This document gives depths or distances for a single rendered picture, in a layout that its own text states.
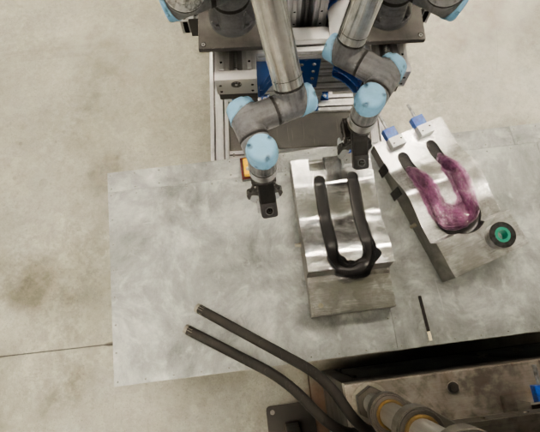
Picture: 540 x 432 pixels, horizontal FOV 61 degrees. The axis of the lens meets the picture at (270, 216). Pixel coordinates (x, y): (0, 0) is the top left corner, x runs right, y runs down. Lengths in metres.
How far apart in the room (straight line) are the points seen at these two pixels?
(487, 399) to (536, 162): 0.81
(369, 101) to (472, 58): 1.84
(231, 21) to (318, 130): 0.96
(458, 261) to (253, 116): 0.77
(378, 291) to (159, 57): 1.92
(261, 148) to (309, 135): 1.24
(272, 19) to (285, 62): 0.10
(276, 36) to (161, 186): 0.74
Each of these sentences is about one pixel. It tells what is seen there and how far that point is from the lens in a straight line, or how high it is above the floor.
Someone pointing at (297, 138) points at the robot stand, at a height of 0.21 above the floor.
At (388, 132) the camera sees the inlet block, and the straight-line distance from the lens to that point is 1.62.
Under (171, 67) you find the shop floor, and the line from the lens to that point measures 2.80.
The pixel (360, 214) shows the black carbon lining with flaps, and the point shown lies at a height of 0.88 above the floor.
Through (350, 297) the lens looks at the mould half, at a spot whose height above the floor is 0.86.
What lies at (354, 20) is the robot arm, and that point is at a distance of 1.23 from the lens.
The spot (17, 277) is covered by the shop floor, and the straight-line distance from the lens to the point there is 2.63.
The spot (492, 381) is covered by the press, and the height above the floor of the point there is 0.79.
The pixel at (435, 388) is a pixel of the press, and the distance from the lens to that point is 1.59.
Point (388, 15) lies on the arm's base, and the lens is 1.57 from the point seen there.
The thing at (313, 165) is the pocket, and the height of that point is 0.86.
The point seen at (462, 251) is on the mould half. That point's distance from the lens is 1.52.
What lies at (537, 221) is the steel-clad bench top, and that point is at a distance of 1.78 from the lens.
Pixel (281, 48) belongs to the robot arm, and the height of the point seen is 1.39.
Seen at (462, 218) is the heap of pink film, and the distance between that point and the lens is 1.56.
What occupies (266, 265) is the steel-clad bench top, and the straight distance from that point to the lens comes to 1.51.
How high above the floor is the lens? 2.29
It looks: 75 degrees down
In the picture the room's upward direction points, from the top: 1 degrees counter-clockwise
